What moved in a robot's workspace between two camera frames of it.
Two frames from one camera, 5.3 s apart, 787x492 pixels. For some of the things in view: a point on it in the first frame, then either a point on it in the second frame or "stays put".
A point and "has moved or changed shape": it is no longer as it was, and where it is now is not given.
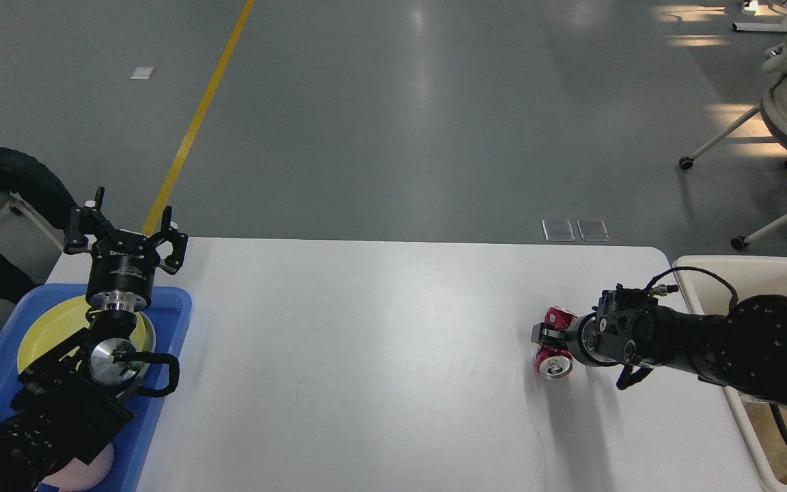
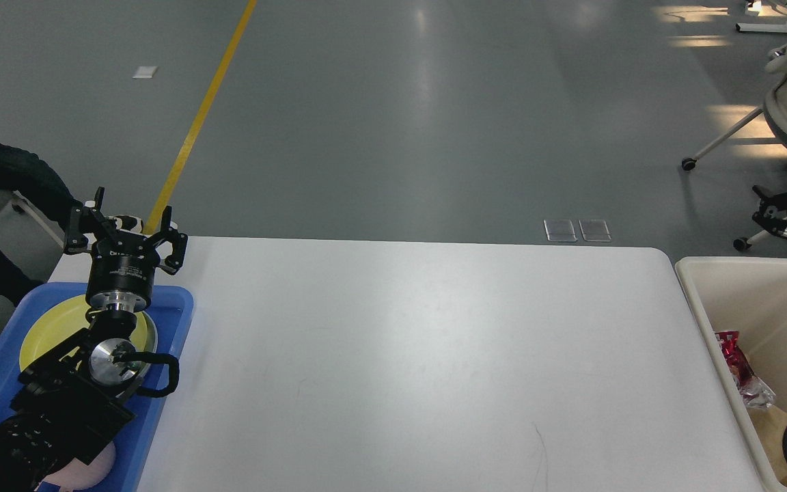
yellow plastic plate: x=57 y=322 stays put
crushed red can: x=551 y=362 has moved or changed shape
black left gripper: x=122 y=264 stays put
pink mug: x=77 y=475 stays put
